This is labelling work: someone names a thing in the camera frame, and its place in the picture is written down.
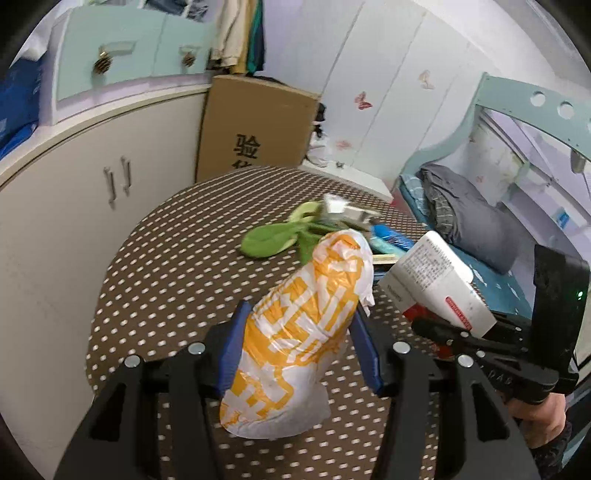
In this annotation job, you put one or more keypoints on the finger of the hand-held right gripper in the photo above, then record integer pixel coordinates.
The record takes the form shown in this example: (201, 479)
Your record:
(498, 364)
(515, 327)

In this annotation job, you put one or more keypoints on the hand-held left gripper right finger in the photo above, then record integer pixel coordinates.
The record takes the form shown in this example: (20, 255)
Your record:
(369, 355)

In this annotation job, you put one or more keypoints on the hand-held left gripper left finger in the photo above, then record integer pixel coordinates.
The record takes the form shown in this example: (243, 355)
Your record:
(233, 346)

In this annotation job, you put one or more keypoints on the orange and white plastic bag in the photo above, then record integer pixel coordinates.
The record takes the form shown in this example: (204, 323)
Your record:
(295, 332)

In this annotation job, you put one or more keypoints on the white paper carton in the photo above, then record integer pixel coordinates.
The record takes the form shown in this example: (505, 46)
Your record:
(434, 277)

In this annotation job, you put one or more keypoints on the blue snack wrapper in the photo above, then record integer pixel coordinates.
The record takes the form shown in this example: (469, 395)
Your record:
(392, 237)

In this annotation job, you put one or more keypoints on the person's right forearm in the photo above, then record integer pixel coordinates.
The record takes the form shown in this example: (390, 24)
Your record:
(554, 454)

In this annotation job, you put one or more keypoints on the person's right hand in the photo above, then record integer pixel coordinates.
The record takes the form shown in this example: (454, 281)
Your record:
(540, 422)

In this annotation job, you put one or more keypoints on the brown dotted tablecloth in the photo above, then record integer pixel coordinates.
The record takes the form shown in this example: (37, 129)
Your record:
(175, 277)

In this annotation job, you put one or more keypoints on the blue label sticker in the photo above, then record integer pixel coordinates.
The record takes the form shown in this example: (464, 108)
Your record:
(562, 217)

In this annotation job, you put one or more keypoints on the beige flat stick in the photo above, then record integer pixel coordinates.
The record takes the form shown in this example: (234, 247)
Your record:
(385, 259)

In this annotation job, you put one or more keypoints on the green vegetable leaves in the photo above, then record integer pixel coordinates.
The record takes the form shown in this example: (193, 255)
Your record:
(268, 240)

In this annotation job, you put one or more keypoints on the grey blanket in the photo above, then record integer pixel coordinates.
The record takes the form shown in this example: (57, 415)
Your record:
(475, 221)

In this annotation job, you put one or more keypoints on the crumpled white food container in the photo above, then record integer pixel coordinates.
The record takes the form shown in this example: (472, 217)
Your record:
(346, 212)

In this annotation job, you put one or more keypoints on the white patterned pillow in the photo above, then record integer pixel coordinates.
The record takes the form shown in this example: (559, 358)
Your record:
(496, 161)

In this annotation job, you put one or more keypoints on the white floor cabinet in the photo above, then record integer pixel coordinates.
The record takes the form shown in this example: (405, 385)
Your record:
(55, 240)

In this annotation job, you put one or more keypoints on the white crumpled cloth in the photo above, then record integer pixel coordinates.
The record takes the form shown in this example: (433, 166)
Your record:
(319, 152)

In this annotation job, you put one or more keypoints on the pink butterfly sticker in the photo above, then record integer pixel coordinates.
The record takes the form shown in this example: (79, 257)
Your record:
(363, 101)
(425, 79)
(342, 144)

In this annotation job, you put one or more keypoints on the brown cardboard box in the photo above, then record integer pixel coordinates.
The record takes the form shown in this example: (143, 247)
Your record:
(258, 120)

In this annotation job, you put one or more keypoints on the black cloth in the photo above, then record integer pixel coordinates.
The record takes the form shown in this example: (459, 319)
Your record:
(320, 117)

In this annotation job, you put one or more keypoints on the brown drawer knob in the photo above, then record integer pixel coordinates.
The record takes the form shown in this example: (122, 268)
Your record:
(102, 62)
(188, 59)

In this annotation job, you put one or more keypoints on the white wardrobe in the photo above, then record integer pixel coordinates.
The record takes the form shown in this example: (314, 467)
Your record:
(392, 55)

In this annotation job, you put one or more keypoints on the green hanging garment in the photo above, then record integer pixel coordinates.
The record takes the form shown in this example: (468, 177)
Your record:
(256, 39)

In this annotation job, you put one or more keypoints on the beige hanging garment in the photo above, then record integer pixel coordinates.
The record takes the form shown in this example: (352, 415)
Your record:
(231, 34)

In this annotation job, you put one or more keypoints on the mint green drawer unit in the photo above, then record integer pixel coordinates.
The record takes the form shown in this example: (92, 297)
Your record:
(134, 50)

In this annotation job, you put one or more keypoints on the mint green bed frame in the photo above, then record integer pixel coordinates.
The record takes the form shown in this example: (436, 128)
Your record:
(508, 99)

